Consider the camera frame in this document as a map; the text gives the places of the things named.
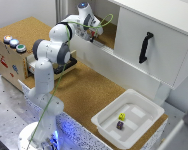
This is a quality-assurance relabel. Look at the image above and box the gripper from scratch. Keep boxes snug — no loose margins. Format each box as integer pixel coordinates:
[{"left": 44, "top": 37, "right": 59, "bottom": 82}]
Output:
[{"left": 81, "top": 23, "right": 104, "bottom": 39}]

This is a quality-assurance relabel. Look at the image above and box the wooden drawer box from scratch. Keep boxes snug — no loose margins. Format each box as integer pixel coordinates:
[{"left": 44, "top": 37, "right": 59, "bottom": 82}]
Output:
[{"left": 0, "top": 16, "right": 64, "bottom": 93}]

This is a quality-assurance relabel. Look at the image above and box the white plastic box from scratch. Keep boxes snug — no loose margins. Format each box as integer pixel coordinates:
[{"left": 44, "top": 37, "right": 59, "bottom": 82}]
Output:
[{"left": 90, "top": 88, "right": 166, "bottom": 150}]

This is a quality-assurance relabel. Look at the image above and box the white cabinet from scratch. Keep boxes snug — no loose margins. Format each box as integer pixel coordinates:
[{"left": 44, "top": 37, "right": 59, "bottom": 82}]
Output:
[{"left": 64, "top": 0, "right": 188, "bottom": 108}]

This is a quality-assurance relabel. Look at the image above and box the wooden drawer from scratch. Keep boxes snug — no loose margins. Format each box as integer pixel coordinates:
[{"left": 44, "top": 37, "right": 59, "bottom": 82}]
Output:
[{"left": 25, "top": 49, "right": 78, "bottom": 81}]

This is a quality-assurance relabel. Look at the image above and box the green button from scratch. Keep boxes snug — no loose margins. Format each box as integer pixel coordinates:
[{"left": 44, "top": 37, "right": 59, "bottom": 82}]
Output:
[{"left": 15, "top": 43, "right": 28, "bottom": 54}]

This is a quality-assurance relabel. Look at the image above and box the white sliding door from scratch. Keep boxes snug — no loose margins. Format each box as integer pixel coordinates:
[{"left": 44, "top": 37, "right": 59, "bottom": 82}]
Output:
[{"left": 113, "top": 6, "right": 188, "bottom": 90}]

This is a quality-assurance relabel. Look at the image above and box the blue button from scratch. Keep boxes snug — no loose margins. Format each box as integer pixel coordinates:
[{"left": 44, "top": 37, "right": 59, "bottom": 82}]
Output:
[{"left": 9, "top": 38, "right": 20, "bottom": 48}]

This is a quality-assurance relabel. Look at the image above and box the red button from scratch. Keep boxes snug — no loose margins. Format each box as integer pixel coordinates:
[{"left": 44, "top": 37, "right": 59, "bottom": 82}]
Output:
[{"left": 3, "top": 34, "right": 14, "bottom": 45}]

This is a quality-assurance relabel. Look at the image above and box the yellow block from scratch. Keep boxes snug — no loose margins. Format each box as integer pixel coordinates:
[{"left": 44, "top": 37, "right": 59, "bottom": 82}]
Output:
[{"left": 118, "top": 112, "right": 127, "bottom": 122}]

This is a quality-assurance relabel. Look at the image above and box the purple block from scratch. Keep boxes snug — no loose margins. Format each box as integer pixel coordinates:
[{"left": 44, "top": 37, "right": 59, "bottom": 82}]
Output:
[{"left": 115, "top": 120, "right": 125, "bottom": 131}]

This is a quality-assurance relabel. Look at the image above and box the black drawer handle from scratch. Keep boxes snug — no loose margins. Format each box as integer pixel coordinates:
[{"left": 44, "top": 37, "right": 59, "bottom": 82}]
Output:
[{"left": 53, "top": 55, "right": 79, "bottom": 75}]

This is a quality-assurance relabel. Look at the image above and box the black door handle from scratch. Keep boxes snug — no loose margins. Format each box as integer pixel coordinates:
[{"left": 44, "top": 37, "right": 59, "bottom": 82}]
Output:
[{"left": 138, "top": 31, "right": 155, "bottom": 65}]

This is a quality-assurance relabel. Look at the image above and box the green cable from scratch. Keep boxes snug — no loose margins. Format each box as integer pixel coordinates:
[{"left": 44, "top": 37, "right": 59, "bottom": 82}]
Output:
[{"left": 26, "top": 13, "right": 114, "bottom": 150}]

